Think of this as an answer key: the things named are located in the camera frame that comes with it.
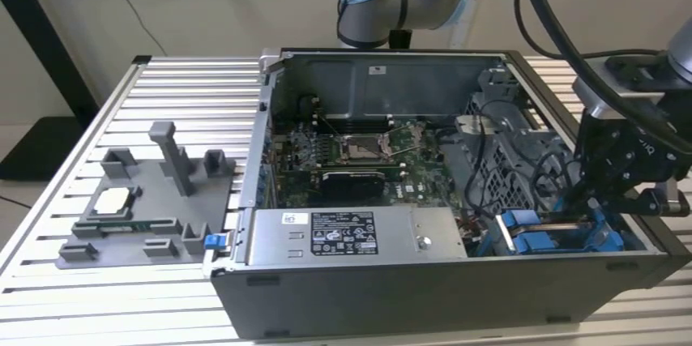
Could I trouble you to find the green RAM stick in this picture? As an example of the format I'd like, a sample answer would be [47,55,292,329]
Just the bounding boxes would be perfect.
[80,219,180,233]

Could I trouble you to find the black wrist mount bracket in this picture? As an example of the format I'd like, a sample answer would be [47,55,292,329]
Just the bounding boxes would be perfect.
[604,52,685,92]

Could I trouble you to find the empty blue disk carrier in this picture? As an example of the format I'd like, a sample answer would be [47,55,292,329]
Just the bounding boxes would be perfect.
[511,226,628,256]

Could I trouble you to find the silver CPU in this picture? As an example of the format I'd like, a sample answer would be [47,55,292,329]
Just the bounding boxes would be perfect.
[91,187,136,216]

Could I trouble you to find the metal locking lever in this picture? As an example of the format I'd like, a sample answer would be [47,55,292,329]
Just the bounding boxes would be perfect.
[317,113,345,139]

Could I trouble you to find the red white wire bundle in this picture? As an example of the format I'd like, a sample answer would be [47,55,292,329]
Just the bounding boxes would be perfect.
[456,214,491,248]

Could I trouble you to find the black and grey PC case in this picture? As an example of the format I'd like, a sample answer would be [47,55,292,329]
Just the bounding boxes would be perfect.
[203,46,692,341]

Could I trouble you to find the hard disk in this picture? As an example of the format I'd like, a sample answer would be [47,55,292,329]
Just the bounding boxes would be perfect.
[500,208,615,230]

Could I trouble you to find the CPU socket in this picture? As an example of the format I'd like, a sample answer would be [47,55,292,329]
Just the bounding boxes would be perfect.
[335,131,393,160]

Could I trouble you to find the perforated metal drive cage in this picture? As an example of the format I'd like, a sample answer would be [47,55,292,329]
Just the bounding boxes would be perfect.
[448,68,580,217]

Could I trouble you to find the black graphics card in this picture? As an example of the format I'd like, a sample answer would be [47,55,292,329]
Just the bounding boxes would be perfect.
[277,167,392,208]

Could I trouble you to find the grey power supply unit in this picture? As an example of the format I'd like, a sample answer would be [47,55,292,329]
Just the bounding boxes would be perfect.
[232,206,469,272]

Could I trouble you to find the black stand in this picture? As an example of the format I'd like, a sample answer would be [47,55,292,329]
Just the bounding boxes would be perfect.
[0,0,101,181]

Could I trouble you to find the grey parts rack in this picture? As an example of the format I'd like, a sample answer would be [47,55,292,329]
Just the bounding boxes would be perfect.
[56,121,239,270]

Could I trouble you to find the black RAM slot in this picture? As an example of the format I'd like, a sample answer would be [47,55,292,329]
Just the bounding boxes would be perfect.
[321,167,409,174]
[319,159,408,165]
[319,163,409,169]

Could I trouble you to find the green motherboard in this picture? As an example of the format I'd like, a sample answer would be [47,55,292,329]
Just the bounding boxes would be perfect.
[267,117,472,217]

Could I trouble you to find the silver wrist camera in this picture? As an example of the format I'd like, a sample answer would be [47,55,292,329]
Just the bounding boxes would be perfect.
[571,76,667,120]

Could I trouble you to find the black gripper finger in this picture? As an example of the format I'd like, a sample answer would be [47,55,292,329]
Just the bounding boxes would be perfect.
[559,117,637,216]
[592,186,692,216]

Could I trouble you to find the long thin black wire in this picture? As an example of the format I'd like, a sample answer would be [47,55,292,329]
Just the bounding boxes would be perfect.
[465,96,541,217]

